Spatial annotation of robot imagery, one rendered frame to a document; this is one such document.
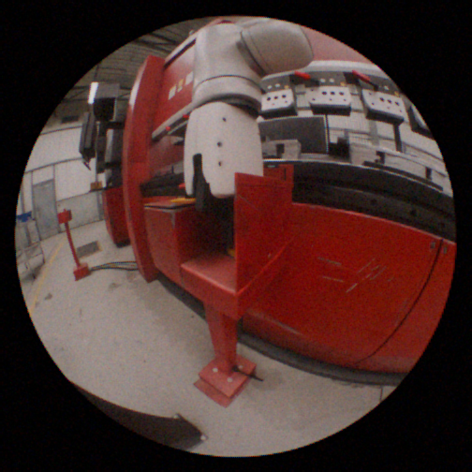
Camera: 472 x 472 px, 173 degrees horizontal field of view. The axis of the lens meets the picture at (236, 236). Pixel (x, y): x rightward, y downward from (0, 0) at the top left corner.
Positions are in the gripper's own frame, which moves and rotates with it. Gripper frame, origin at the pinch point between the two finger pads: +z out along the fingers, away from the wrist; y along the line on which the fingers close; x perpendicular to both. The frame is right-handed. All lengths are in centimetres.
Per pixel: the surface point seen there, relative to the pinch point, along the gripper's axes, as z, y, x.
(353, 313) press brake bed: 26.3, -18.9, 27.2
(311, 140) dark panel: -34, -90, -1
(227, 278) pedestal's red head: 3.0, 5.0, 2.5
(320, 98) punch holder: -35, -35, 10
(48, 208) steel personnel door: -59, 245, -710
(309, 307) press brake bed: 28.9, -19.0, 12.9
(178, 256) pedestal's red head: 1.9, 6.2, -4.6
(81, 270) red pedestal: 60, 59, -182
